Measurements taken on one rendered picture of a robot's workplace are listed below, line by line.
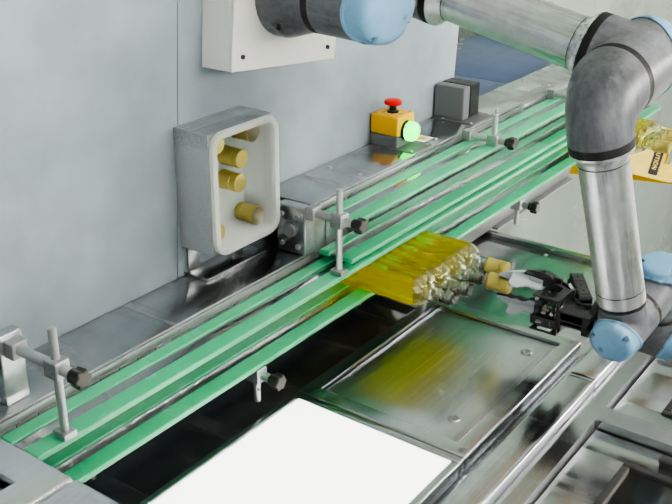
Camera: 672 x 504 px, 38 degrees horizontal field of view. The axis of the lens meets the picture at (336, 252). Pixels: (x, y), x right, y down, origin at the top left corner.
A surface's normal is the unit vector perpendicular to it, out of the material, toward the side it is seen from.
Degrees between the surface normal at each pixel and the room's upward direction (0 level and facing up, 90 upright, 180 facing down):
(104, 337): 90
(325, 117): 0
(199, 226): 90
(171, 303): 90
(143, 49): 0
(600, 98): 79
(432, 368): 90
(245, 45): 4
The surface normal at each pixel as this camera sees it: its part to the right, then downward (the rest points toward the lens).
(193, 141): -0.59, 0.33
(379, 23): 0.68, 0.34
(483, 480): 0.00, -0.91
